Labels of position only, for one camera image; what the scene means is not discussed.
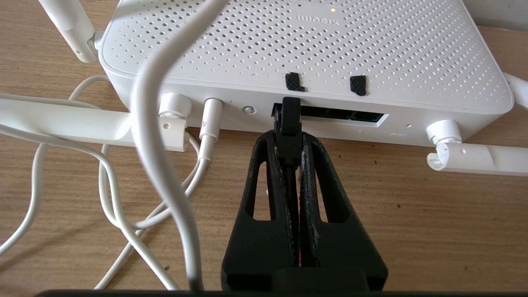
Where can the white router with antennas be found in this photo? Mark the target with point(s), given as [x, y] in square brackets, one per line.
[371, 45]

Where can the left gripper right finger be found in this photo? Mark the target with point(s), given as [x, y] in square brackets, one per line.
[350, 247]

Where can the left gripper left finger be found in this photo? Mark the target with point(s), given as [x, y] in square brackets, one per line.
[255, 247]

